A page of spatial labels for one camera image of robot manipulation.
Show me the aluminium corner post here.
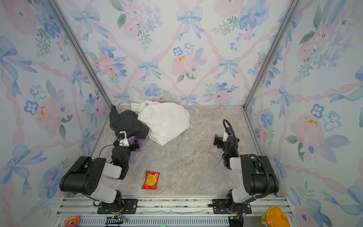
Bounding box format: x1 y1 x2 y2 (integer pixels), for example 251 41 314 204
45 0 112 108
243 0 301 110

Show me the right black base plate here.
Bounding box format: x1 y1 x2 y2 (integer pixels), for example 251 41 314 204
208 199 252 215

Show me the right aluminium corner post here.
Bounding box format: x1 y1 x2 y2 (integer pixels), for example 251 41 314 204
243 0 301 110

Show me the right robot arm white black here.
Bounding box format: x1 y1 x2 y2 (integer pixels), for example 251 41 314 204
211 134 279 213

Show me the yellow lidded container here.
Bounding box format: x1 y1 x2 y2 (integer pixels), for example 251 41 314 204
261 206 290 227

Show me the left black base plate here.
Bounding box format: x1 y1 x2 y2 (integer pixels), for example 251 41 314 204
97 199 138 214

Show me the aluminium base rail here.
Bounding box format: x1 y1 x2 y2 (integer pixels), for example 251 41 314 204
50 195 298 227

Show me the orange pink tape roll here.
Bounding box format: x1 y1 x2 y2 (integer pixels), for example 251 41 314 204
65 215 80 227

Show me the black corrugated cable conduit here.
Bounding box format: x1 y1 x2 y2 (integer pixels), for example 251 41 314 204
222 119 272 199

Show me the black cloth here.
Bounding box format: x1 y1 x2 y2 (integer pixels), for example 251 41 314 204
109 106 149 139

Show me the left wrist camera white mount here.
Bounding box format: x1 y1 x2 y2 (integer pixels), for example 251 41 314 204
117 131 130 147

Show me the purple cloth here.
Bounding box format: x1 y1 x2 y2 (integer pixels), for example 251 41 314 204
113 136 148 163

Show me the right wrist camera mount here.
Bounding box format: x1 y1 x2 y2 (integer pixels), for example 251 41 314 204
222 130 231 142

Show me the red yellow snack packet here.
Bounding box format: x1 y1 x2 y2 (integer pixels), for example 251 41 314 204
141 171 160 190

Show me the white cloth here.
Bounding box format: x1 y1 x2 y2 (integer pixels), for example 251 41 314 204
131 101 191 146

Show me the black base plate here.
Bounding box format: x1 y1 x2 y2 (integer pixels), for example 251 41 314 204
208 199 252 215
97 199 138 214

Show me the left aluminium corner post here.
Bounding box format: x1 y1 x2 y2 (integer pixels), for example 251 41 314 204
45 0 112 108

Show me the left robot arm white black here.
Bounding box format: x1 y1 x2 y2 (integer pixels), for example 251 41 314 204
60 140 140 209

